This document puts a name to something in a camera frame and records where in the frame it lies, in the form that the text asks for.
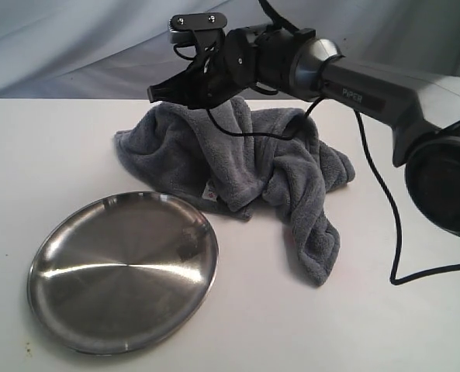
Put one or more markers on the round stainless steel plate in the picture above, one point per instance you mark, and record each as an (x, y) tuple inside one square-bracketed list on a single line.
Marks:
[(123, 273)]

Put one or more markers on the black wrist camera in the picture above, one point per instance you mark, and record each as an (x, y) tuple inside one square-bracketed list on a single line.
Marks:
[(194, 25)]

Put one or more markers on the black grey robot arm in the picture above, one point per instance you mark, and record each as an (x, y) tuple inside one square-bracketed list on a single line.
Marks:
[(422, 110)]

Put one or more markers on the grey fleece towel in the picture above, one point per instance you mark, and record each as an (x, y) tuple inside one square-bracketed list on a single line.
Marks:
[(231, 158)]

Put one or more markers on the white backdrop cloth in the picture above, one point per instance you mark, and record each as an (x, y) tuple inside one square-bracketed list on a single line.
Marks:
[(117, 49)]

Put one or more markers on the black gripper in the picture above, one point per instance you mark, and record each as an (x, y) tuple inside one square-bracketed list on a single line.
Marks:
[(204, 84)]

